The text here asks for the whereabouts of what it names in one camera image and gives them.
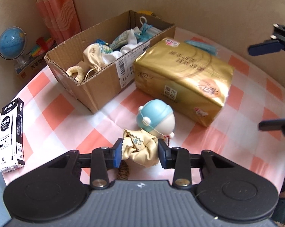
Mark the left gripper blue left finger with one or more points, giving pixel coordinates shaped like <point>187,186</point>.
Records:
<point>116,153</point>

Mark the cardboard box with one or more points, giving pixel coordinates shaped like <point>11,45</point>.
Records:
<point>98,89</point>

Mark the brown hair scrunchie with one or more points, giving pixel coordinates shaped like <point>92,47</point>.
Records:
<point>123,171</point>

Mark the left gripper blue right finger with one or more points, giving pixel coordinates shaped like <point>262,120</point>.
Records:
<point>164,154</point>

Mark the gold tissue pack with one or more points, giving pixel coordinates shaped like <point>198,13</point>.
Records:
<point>190,80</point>

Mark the white knotted cloth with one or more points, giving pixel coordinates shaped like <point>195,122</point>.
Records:
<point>131,44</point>

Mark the black white pen box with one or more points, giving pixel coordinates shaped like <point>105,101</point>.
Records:
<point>11,140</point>

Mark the blue desk globe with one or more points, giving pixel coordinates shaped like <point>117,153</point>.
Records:
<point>12,45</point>

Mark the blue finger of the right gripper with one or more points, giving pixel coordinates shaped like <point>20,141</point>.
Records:
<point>267,47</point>
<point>272,125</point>

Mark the blue embroidered sachet with tassel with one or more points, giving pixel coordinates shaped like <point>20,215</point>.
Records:
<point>120,41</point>

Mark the colourful rainbow toy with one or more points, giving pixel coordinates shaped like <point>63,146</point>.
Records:
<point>43,45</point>

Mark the blue face mask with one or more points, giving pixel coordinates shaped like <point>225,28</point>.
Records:
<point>203,46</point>
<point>146,31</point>

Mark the blue white round toy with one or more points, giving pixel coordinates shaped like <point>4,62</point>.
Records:
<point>156,118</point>

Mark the orange patterned curtain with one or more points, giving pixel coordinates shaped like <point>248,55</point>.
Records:
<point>60,18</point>

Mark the cream drawstring pouch with tassel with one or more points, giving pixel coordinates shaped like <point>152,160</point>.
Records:
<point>95,54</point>

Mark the checkered pink tablecloth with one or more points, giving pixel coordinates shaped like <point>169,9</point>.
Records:
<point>54,122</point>

